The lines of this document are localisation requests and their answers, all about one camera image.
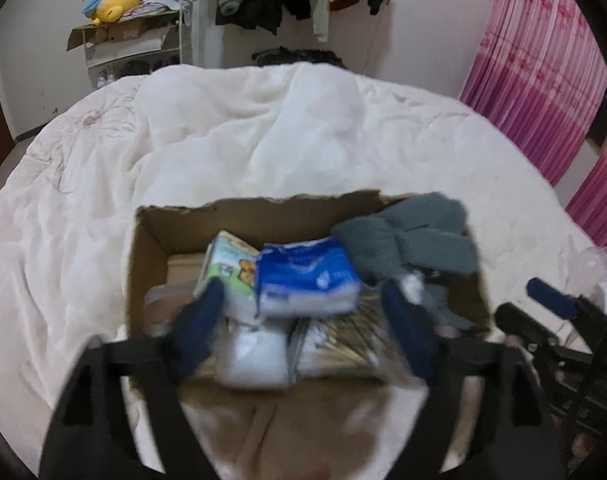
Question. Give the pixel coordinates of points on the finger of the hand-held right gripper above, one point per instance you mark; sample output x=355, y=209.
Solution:
x=518, y=321
x=551, y=297

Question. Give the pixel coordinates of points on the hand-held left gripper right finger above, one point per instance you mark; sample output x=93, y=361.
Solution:
x=408, y=332

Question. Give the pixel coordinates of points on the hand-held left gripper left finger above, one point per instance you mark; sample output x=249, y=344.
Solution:
x=203, y=330

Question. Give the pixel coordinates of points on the dark grey sock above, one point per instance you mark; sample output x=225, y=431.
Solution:
x=441, y=305

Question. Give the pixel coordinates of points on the white socks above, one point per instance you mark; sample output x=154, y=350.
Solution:
x=253, y=360

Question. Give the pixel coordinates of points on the green yellow printed packet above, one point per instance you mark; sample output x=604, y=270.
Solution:
x=228, y=270

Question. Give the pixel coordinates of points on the clear packet of wooden sticks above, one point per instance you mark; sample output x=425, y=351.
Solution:
x=343, y=347

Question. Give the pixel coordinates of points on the brown cardboard box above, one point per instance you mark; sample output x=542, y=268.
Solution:
x=148, y=260

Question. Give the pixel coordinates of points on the grey socks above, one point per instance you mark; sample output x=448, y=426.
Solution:
x=408, y=240

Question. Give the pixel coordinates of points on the blue white tissue pack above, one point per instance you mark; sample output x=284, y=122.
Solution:
x=308, y=280

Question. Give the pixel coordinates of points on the clear plastic bag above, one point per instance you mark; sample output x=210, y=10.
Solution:
x=593, y=265

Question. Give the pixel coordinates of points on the narrow pink curtain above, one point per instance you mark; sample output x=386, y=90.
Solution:
x=598, y=195

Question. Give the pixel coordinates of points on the white fluffy blanket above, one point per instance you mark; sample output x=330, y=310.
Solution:
x=233, y=135

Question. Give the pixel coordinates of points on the white shoes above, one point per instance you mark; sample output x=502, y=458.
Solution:
x=104, y=78

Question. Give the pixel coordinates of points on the white shelf rack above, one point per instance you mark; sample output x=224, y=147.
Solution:
x=138, y=52

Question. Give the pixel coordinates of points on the dark clothes pile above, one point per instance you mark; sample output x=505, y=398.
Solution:
x=298, y=56

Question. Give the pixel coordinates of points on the cardboard box with flaps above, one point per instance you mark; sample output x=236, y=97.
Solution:
x=123, y=35

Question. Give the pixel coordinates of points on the yellow plush toy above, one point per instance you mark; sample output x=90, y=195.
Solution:
x=115, y=5

